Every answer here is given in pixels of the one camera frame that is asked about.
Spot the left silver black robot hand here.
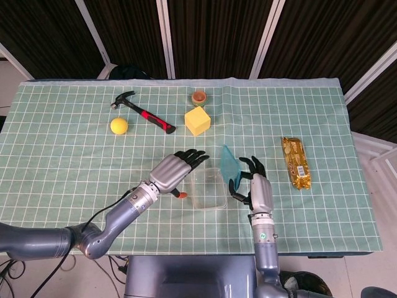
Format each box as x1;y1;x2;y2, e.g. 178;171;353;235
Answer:
148;148;208;199

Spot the small brown green cup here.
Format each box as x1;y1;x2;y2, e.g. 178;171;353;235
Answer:
190;90;208;108

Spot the yellow ball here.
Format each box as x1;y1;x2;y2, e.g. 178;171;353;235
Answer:
110;117;128;136

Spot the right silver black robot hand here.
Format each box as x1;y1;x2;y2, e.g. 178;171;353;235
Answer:
228;155;274;215

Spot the green white checked tablecloth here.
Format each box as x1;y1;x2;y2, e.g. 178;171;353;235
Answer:
0;77;384;256

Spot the gold foil snack package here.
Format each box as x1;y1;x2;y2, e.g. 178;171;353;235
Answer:
281;136;312;191

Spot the black trash bin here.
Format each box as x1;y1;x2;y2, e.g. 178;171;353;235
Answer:
279;270;334;298

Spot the grey blue robot torso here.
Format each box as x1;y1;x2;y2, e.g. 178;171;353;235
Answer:
123;255;258;298

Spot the dark blue rounded object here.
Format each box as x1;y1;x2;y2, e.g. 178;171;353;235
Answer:
361;287;397;298

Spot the white partition post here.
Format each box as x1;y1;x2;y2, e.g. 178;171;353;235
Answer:
0;42;34;81
74;0;113;80
156;0;176;79
249;0;286;79
344;40;397;105

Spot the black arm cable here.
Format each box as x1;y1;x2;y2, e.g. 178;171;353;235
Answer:
29;186;139;298

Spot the clear plastic food container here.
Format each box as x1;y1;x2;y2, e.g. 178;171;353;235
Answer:
189;166;229;211

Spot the black red claw hammer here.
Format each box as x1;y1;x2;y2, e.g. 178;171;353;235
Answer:
110;90;177;135

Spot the yellow foam cube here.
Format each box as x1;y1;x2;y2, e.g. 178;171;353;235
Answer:
184;107;212;137

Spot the white metal rack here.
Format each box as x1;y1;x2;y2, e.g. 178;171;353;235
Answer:
352;132;397;174

